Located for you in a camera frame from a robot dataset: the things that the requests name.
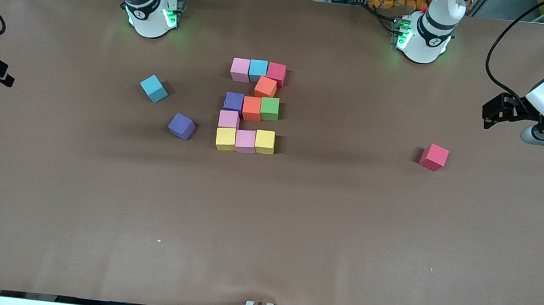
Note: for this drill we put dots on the orange foam cube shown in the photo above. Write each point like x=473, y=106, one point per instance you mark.
x=265, y=87
x=252, y=108

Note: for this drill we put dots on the yellow foam cube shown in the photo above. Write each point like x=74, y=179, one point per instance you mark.
x=226, y=138
x=265, y=141

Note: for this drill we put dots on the red foam cube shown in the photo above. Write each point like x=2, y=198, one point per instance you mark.
x=276, y=74
x=434, y=157

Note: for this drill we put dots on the cyan foam cube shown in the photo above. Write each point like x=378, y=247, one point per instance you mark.
x=258, y=70
x=153, y=88

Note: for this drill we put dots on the green foam cube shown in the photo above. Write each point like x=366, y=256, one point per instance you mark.
x=270, y=109

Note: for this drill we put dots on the purple foam cube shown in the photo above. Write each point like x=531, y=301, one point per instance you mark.
x=234, y=102
x=182, y=126

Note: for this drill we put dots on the pink foam cube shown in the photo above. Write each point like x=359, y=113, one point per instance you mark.
x=229, y=118
x=246, y=141
x=240, y=70

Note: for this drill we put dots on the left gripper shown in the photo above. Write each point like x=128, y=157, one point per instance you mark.
x=515, y=110

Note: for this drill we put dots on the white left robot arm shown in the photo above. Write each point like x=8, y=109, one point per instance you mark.
x=428, y=35

